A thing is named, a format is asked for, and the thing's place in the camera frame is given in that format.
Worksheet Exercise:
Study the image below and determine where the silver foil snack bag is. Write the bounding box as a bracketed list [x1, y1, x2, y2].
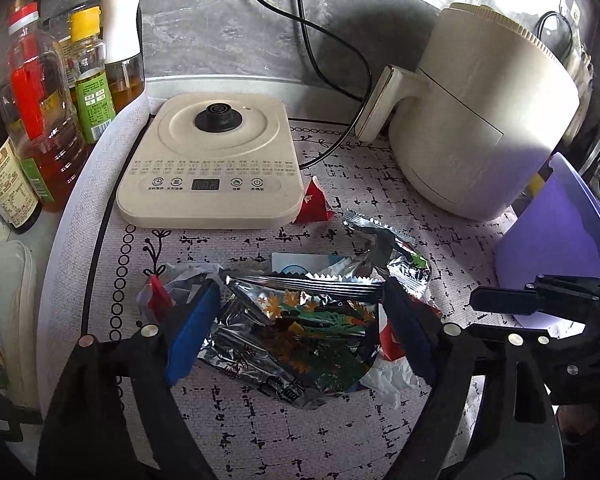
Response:
[198, 272, 384, 410]

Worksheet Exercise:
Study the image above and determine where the purple plastic trash bucket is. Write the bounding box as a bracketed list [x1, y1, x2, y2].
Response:
[493, 152, 600, 331]

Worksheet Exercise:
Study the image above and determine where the white plastic food container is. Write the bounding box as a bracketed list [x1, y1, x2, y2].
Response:
[0, 240, 40, 410]

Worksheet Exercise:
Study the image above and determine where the red white plastic wrapper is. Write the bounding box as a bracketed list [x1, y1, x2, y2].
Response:
[360, 304, 420, 408]

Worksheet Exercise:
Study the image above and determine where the patterned white table mat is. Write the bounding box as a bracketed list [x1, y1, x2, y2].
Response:
[35, 91, 531, 480]

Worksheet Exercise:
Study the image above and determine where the cream air fryer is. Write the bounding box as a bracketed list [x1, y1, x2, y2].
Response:
[355, 2, 580, 221]

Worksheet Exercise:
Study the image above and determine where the white blue paper packet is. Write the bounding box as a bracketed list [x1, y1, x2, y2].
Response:
[271, 252, 350, 275]

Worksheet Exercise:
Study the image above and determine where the dark soy sauce bottle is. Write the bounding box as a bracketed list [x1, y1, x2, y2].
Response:
[0, 114, 42, 234]

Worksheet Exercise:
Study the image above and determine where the cream induction cooker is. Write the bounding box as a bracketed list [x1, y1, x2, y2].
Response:
[116, 93, 304, 230]

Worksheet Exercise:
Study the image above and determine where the red small wrapper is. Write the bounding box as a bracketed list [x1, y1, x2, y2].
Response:
[294, 176, 335, 224]

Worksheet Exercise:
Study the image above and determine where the red cap oil bottle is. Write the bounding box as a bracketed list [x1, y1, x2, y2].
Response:
[1, 0, 88, 212]

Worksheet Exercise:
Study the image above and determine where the yellow cap green label bottle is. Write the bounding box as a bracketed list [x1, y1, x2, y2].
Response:
[70, 6, 116, 145]

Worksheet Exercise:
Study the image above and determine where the white top oil dispenser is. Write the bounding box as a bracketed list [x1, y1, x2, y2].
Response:
[100, 0, 145, 113]

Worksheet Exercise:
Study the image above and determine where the gold cap clear bottle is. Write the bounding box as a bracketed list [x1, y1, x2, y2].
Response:
[47, 0, 99, 102]

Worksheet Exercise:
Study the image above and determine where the black hanging cable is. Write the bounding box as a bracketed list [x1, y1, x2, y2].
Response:
[534, 8, 579, 61]

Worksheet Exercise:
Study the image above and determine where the black power plug and cord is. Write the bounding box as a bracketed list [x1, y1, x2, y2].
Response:
[232, 0, 374, 172]

